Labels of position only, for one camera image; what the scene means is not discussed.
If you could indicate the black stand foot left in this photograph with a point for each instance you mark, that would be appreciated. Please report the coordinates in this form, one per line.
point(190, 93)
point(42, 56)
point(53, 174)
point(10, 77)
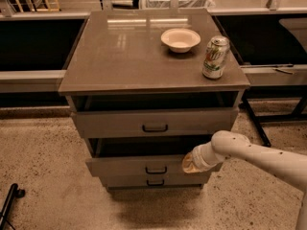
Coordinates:
point(14, 192)

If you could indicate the green white soda can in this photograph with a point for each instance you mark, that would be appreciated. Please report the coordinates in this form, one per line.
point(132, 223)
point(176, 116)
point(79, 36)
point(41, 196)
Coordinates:
point(215, 56)

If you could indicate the grey drawer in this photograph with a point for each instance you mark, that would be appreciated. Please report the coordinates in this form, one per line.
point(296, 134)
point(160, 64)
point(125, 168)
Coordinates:
point(150, 181)
point(146, 123)
point(140, 156)

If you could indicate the white wire basket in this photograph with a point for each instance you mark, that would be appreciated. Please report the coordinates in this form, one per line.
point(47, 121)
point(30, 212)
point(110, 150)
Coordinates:
point(183, 4)

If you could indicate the grey drawer cabinet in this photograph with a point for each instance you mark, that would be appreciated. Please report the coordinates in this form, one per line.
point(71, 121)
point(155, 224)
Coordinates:
point(121, 64)

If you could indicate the black stand base right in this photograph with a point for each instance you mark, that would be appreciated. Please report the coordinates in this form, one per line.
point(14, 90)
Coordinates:
point(297, 115)

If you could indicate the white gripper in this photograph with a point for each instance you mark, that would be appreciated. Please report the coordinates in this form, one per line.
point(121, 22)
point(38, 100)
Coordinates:
point(198, 158)

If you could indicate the grey top drawer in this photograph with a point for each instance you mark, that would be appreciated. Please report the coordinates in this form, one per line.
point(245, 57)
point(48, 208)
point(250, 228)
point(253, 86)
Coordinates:
point(146, 123)

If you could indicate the grey bottom drawer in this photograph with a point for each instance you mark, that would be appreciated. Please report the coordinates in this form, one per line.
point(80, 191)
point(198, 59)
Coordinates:
point(150, 181)

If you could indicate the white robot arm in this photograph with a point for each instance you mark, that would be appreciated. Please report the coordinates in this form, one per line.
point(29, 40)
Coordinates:
point(287, 166)

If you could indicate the white ceramic bowl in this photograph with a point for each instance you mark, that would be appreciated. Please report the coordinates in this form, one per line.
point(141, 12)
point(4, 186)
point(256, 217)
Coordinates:
point(180, 40)

